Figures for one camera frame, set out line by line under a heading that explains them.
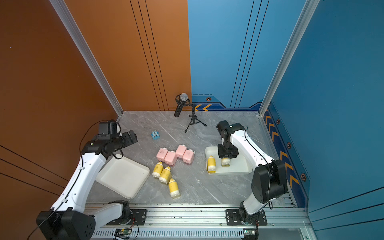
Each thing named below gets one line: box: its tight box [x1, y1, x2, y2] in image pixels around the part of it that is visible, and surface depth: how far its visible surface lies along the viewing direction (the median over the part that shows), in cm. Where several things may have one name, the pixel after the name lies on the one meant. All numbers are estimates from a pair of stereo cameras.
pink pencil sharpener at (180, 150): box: [175, 144, 188, 159], surface depth 91 cm
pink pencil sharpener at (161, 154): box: [156, 147, 168, 162], surface depth 90 cm
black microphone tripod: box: [184, 103, 208, 133], surface depth 110 cm
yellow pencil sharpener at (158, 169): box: [152, 161, 164, 178], surface depth 84 cm
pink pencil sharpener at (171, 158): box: [164, 150, 177, 166], surface depth 89 cm
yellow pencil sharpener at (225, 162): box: [221, 157, 231, 167], surface depth 82 cm
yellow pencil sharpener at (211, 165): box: [207, 155, 217, 174], surface depth 86 cm
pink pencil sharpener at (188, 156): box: [182, 149, 196, 164], surface depth 90 cm
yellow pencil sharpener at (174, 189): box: [168, 178, 181, 200], surface depth 77 cm
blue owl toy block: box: [151, 130, 160, 140], surface depth 107 cm
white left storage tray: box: [95, 154, 151, 199], surface depth 88 cm
